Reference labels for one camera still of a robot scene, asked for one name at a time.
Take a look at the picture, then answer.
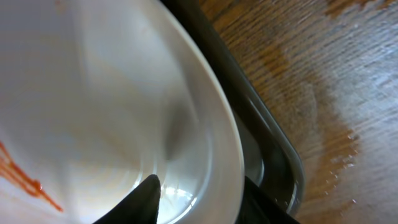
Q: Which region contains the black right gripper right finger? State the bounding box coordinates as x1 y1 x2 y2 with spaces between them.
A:
236 177 299 224

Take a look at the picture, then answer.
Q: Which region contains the large brown tray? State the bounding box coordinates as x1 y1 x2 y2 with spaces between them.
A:
163 0 305 216

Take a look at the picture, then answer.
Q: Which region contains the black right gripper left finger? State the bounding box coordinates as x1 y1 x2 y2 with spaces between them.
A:
94 174 161 224

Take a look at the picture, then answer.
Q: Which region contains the white plate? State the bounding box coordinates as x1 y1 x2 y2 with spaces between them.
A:
1 0 244 223

